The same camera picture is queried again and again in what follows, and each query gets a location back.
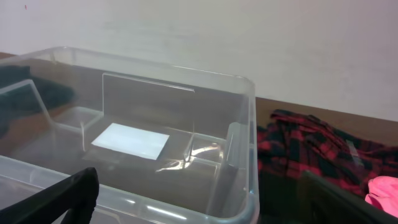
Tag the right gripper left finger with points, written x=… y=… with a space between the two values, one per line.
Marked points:
x=74 y=197

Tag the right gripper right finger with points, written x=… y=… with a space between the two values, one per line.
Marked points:
x=325 y=203

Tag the large black garment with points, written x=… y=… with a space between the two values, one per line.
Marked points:
x=23 y=94

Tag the black garment right side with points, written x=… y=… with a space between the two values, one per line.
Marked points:
x=278 y=199

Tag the pink folded garment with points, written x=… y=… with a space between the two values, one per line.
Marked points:
x=383 y=194

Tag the red plaid flannel shirt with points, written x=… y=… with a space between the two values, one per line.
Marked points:
x=293 y=143

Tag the white label in bin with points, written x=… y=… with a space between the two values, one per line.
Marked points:
x=132 y=141

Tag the clear plastic storage bin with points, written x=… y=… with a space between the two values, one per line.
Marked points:
x=169 y=144

